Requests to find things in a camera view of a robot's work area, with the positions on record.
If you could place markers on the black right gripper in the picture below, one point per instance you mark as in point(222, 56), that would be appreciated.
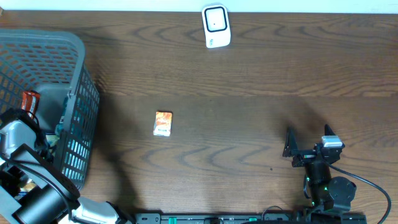
point(291, 149)

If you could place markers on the small orange snack packet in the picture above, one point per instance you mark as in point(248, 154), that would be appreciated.
point(163, 123)

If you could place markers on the red orange chocolate bar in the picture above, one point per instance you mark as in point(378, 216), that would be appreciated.
point(30, 102)

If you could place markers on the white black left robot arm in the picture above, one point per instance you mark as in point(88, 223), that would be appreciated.
point(32, 190)

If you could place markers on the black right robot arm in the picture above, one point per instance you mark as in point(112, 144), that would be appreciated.
point(329, 194)

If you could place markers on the white barcode scanner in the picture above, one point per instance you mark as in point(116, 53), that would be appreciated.
point(216, 26)

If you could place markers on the grey plastic mesh basket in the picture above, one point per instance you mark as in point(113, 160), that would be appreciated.
point(53, 65)

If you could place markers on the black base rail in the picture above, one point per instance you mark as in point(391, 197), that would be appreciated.
point(273, 214)

